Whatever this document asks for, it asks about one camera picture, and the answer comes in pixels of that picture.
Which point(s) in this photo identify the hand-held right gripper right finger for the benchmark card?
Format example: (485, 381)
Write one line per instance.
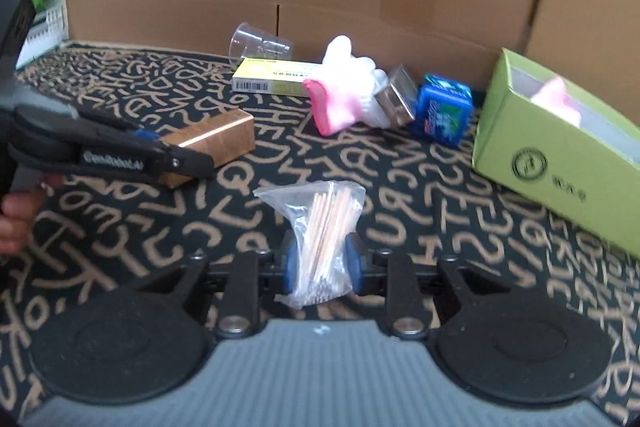
(351, 267)

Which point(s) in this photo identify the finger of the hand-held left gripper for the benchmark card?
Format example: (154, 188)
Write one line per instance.
(147, 136)
(185, 164)

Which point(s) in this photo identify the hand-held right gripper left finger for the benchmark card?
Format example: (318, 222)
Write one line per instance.
(287, 267)

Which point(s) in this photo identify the bag of cotton swabs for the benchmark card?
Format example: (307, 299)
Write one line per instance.
(325, 232)

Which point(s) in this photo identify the copper coloured box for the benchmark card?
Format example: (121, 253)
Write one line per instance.
(220, 137)

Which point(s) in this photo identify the clear plastic cup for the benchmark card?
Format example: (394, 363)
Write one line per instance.
(255, 44)

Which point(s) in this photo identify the blue packet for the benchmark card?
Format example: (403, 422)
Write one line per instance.
(440, 117)

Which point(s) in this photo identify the green shoe box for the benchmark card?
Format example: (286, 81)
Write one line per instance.
(550, 177)

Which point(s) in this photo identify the person's left hand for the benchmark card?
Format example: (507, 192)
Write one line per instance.
(17, 217)

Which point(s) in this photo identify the black mat with beige letters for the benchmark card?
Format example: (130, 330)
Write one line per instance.
(125, 232)

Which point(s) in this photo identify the desk calendar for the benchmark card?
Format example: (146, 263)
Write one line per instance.
(47, 32)

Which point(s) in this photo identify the yellow green medicine box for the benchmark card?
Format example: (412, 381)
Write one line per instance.
(275, 79)

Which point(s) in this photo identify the clear plastic box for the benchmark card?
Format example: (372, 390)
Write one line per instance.
(397, 99)

